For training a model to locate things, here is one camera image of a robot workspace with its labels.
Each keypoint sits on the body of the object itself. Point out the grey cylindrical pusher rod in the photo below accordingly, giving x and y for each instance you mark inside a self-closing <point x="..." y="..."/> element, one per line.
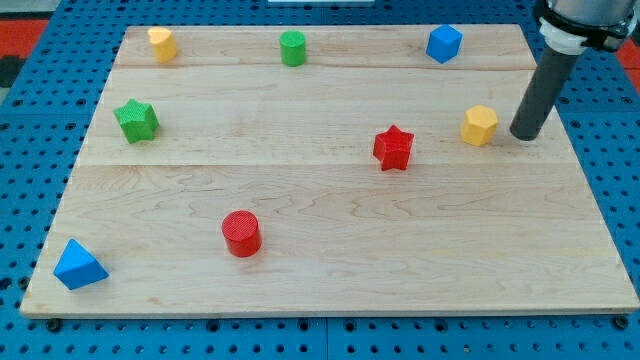
<point x="551" y="73"/>

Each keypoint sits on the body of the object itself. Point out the red cylinder block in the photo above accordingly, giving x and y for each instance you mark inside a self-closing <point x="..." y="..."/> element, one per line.
<point x="242" y="234"/>

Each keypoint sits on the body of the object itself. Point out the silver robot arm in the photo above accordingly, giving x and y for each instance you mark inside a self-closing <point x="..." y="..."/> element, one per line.
<point x="569" y="28"/>

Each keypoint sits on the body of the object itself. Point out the wooden board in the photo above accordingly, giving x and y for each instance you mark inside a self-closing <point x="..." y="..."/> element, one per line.
<point x="508" y="228"/>

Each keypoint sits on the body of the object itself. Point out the yellow hexagon block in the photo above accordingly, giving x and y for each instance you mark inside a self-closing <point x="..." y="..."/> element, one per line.
<point x="479" y="125"/>

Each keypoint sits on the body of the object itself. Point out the blue cube block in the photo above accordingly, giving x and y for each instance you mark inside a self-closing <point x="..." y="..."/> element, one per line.
<point x="444" y="43"/>

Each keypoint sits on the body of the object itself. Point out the red star block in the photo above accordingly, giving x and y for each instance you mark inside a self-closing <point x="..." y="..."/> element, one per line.
<point x="392" y="148"/>

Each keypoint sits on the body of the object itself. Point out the green cylinder block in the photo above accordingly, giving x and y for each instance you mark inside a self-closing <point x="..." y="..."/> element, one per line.
<point x="292" y="48"/>

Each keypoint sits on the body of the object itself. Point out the yellow heart block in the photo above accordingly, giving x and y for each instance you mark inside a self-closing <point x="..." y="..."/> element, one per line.
<point x="163" y="43"/>

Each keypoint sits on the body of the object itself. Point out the green star block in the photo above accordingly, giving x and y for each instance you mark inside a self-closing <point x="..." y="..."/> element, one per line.
<point x="137" y="121"/>

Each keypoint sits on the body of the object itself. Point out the blue triangle block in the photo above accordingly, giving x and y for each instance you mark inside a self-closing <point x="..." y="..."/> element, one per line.
<point x="77" y="267"/>

